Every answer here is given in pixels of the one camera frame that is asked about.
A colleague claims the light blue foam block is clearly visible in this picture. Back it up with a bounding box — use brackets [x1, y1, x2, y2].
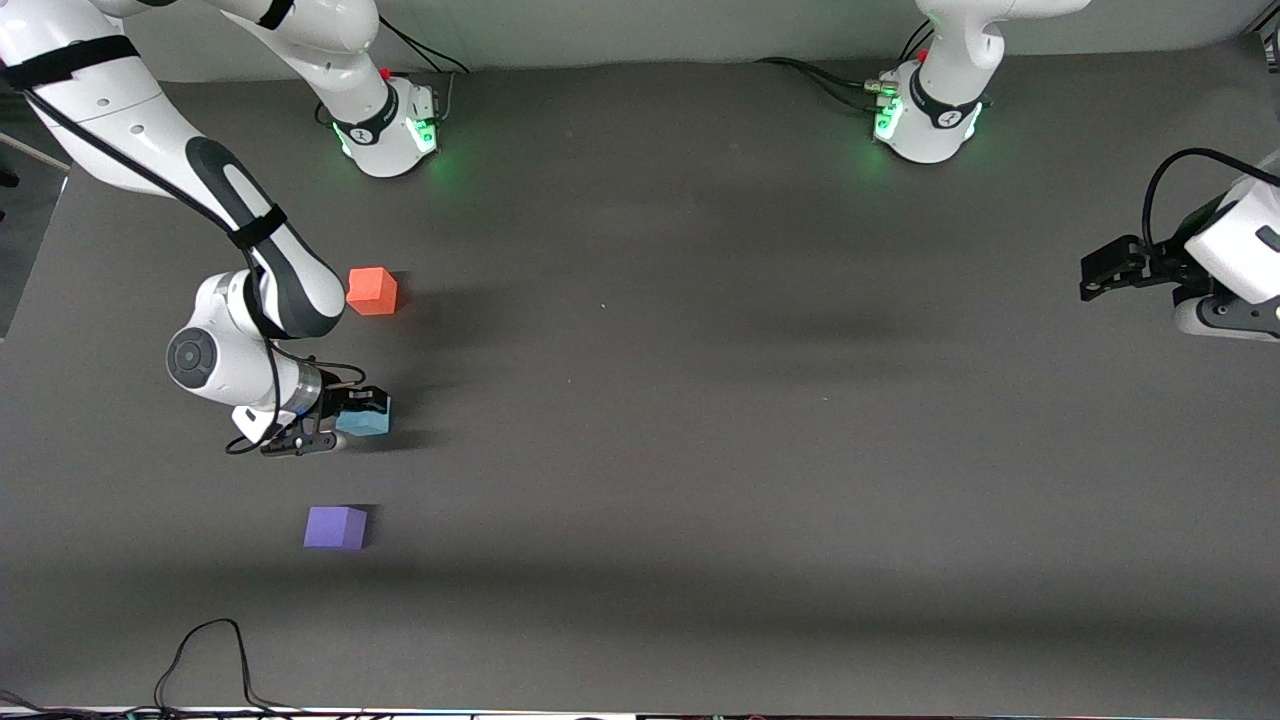
[335, 394, 393, 439]

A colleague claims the purple foam block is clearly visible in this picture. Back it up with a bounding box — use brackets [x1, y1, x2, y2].
[303, 505, 369, 552]

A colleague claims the orange foam block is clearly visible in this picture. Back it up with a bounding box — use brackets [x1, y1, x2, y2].
[346, 266, 399, 317]

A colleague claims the thin black looped cable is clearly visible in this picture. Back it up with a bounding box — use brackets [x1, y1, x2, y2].
[155, 618, 301, 717]

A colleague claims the black right arm base cable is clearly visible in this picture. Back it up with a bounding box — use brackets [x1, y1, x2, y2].
[378, 15, 471, 126]

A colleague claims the black arm base cable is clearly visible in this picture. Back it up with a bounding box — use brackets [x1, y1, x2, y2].
[755, 55, 893, 113]
[378, 15, 471, 126]

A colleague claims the black left arm base cable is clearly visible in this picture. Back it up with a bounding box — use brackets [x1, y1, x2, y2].
[755, 55, 893, 113]

